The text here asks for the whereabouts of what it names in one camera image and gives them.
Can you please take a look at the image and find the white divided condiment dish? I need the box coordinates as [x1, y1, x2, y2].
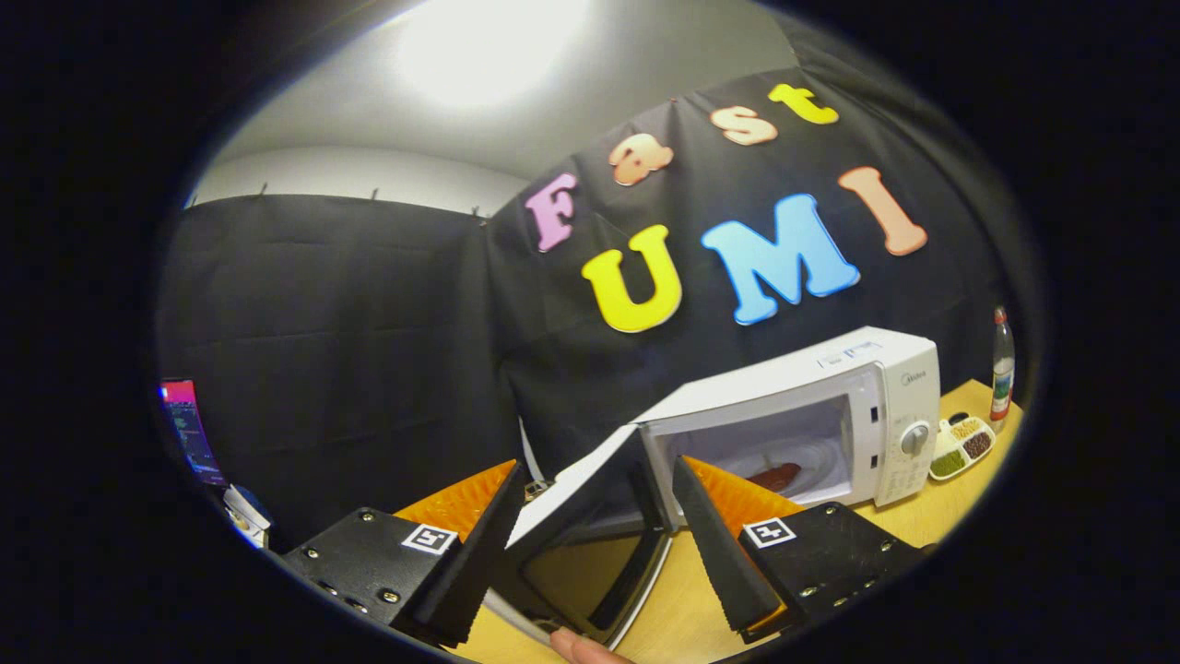
[929, 415, 997, 482]

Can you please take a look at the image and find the white object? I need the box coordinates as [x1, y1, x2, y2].
[221, 484, 273, 550]

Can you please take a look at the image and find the brown meat piece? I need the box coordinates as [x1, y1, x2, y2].
[749, 462, 803, 492]

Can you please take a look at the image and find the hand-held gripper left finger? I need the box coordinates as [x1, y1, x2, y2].
[281, 458, 528, 648]

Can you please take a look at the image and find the black backdrop cloth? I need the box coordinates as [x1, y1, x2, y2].
[157, 18, 1043, 545]

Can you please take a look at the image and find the white toaster oven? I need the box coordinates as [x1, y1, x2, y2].
[489, 326, 942, 651]

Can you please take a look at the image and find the clear plastic water bottle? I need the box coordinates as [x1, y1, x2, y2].
[990, 306, 1016, 423]

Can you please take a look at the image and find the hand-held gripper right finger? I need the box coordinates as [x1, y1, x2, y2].
[671, 455, 927, 645]

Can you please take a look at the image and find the laptop screen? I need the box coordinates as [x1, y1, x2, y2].
[159, 378, 227, 488]

